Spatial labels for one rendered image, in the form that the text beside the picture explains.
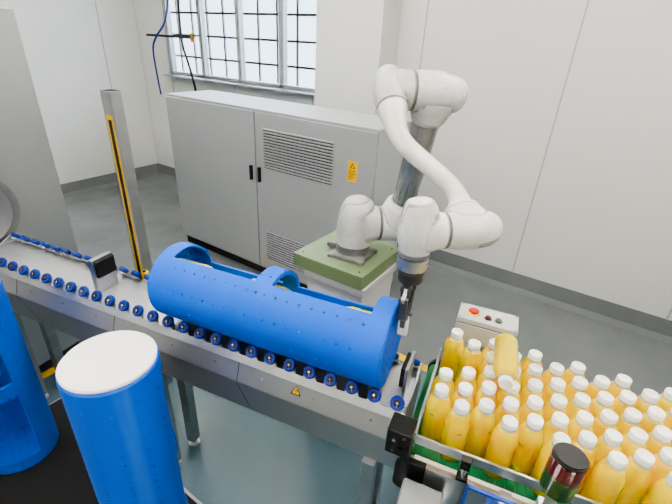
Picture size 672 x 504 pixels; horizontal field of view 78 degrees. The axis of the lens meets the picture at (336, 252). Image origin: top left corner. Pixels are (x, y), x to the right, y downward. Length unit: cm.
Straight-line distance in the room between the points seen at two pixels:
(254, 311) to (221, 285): 15
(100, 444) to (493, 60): 345
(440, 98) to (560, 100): 223
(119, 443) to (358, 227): 114
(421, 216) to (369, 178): 172
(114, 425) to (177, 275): 49
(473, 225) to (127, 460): 127
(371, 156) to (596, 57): 174
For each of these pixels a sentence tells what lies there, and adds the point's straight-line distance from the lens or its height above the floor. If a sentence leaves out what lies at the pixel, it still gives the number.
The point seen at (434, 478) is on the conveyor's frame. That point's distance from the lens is 134.
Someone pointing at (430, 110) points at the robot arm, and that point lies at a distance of 151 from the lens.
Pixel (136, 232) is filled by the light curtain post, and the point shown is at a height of 104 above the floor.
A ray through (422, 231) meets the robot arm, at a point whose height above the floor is 150.
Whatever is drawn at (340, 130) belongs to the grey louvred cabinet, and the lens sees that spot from 286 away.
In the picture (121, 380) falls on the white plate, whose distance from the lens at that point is 139.
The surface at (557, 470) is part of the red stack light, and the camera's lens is 98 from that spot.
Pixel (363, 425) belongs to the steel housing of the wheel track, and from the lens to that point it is 142.
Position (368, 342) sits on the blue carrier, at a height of 117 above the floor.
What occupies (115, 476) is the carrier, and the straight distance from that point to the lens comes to 165.
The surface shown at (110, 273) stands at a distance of 205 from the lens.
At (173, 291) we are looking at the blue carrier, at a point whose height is 114.
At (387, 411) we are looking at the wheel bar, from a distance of 138.
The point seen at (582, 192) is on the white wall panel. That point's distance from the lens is 374.
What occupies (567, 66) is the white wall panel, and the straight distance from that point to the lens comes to 364.
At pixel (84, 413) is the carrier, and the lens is 146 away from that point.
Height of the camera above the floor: 194
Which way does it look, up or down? 27 degrees down
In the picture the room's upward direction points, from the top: 3 degrees clockwise
